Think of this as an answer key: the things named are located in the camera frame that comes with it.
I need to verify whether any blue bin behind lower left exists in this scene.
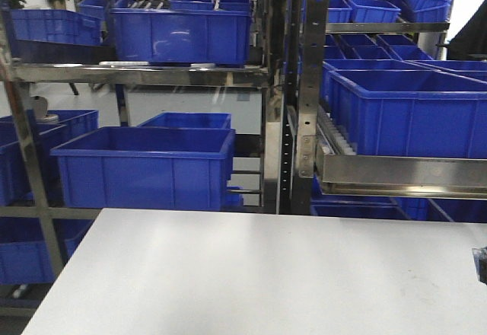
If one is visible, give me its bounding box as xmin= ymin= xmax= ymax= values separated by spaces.
xmin=139 ymin=112 xmax=231 ymax=129

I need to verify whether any large blue bin upper left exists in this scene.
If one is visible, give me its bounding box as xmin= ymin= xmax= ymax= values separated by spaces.
xmin=110 ymin=8 xmax=251 ymax=65

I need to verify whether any large blue bin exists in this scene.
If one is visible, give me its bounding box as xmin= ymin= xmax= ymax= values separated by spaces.
xmin=110 ymin=8 xmax=251 ymax=65
xmin=50 ymin=126 xmax=235 ymax=211

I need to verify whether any large blue bin lower left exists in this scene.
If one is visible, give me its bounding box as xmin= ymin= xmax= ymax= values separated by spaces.
xmin=50 ymin=126 xmax=235 ymax=211

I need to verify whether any stainless steel shelving rack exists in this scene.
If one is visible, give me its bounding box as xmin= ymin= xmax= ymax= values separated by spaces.
xmin=1 ymin=0 xmax=486 ymax=274

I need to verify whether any large blue bin right shelf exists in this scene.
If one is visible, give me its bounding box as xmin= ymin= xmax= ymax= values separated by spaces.
xmin=328 ymin=70 xmax=486 ymax=158

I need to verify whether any blue bin far left upper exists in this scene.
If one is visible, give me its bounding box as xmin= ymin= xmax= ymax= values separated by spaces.
xmin=11 ymin=9 xmax=101 ymax=46

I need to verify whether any blue bin far left lower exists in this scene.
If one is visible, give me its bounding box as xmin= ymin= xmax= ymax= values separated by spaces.
xmin=1 ymin=110 xmax=99 ymax=206

